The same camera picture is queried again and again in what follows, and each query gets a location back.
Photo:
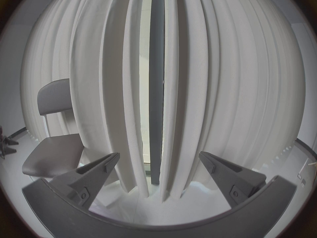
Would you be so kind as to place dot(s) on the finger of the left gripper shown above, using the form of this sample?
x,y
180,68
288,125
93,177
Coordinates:
x,y
10,141
7,151

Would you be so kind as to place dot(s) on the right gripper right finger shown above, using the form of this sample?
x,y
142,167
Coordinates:
x,y
230,180

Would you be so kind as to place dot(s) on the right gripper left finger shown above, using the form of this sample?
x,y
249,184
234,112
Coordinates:
x,y
91,177

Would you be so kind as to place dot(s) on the grey padded white-legged chair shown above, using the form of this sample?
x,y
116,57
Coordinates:
x,y
54,152

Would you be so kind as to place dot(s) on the white curtain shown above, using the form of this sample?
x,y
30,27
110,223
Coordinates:
x,y
223,83
94,83

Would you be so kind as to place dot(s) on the window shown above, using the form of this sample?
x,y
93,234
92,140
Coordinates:
x,y
156,83

